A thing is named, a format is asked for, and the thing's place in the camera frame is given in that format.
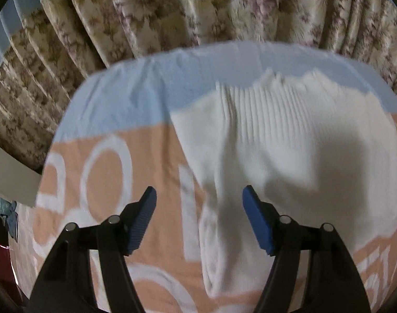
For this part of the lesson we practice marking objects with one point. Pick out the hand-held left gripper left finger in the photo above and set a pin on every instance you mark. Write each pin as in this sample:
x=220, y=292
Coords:
x=141, y=225

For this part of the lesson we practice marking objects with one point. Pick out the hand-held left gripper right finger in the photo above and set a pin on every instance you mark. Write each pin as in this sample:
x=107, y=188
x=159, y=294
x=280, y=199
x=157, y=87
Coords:
x=257, y=221

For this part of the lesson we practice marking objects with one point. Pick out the white knit sweater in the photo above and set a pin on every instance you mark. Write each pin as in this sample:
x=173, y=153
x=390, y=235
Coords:
x=283, y=143

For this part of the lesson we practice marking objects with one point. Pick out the orange white patterned blanket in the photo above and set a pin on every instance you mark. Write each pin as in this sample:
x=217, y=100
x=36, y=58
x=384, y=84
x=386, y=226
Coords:
x=146, y=156

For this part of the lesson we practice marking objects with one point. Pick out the light blue bed sheet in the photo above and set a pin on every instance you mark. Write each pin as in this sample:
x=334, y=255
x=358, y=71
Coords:
x=120, y=97

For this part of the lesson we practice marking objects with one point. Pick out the blue cloth items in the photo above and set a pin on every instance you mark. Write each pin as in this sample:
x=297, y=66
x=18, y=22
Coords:
x=7, y=216

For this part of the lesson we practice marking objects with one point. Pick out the beige flat board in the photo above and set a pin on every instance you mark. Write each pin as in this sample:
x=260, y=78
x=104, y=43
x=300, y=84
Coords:
x=12, y=176

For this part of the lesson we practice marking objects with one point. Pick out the red object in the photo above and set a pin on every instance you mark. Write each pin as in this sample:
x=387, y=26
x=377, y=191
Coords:
x=1, y=264

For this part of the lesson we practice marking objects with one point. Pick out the blue curtain with floral hem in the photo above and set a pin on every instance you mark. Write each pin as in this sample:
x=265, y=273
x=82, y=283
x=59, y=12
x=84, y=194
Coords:
x=152, y=9

